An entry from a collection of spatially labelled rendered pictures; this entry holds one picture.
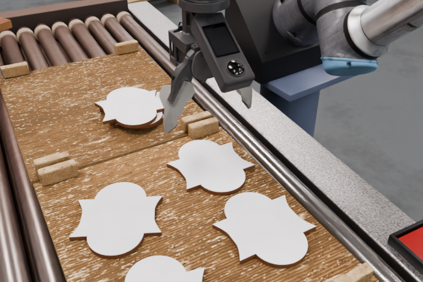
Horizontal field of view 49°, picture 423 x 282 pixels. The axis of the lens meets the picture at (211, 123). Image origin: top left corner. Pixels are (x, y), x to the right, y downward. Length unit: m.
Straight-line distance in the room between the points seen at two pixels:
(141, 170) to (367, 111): 2.20
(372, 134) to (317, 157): 1.80
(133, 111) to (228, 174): 0.25
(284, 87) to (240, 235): 0.58
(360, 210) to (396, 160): 1.74
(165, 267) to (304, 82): 0.71
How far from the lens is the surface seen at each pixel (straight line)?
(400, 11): 0.94
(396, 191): 2.31
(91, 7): 1.53
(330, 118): 2.73
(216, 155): 0.80
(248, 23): 1.17
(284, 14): 1.19
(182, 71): 0.66
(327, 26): 1.06
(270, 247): 0.65
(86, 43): 1.33
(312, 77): 1.23
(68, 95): 1.03
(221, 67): 0.60
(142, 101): 0.93
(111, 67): 1.13
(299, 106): 1.28
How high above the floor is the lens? 1.43
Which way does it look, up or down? 33 degrees down
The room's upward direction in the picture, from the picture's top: straight up
